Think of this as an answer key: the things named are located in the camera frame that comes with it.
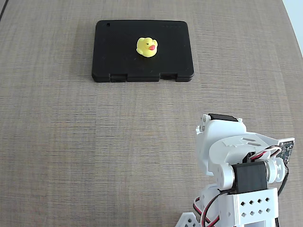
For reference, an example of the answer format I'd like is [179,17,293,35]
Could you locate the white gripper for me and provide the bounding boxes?
[195,113,282,177]

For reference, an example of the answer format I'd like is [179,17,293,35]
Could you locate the yellow rubber duck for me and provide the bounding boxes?
[136,36,159,58]

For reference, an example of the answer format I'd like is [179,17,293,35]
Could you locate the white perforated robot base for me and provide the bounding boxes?
[174,212,202,227]

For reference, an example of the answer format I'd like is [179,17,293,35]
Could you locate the black plastic case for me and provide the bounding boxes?
[91,19,195,83]

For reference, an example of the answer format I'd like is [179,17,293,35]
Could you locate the red black servo cable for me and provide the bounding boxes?
[192,188,228,227]
[246,145,283,164]

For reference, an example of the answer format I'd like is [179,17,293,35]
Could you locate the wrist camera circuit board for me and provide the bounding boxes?
[277,139,296,164]

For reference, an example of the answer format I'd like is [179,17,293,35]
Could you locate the black camera cable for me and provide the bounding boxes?
[274,163,291,227]

